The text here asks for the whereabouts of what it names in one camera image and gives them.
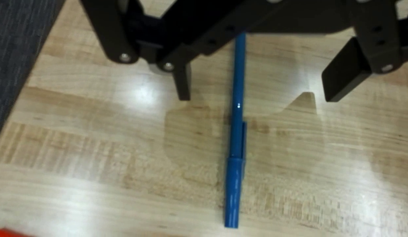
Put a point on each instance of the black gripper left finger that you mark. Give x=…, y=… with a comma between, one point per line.
x=185, y=83

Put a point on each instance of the orange pen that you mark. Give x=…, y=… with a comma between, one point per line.
x=2, y=233

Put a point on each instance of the wooden table black legs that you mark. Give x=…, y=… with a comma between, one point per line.
x=126, y=175

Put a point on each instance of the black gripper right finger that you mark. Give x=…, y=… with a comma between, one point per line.
x=344, y=74

